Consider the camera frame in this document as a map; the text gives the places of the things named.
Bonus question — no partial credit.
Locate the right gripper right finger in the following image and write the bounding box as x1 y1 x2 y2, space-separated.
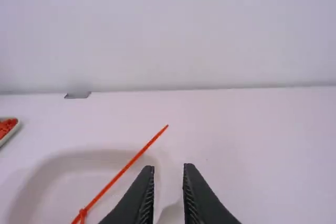
183 163 244 224

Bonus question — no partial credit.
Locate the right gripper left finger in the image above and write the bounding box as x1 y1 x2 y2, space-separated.
98 165 155 224

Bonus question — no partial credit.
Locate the orange cable tie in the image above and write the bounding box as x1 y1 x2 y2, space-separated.
70 124 170 224

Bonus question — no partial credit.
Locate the white dish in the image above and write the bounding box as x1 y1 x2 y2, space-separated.
7 148 170 224

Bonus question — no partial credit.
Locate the pale tray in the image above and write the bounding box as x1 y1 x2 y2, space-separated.
0 117 20 148

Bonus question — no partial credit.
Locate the row of orange cable ties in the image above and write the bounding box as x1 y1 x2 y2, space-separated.
0 119 18 141

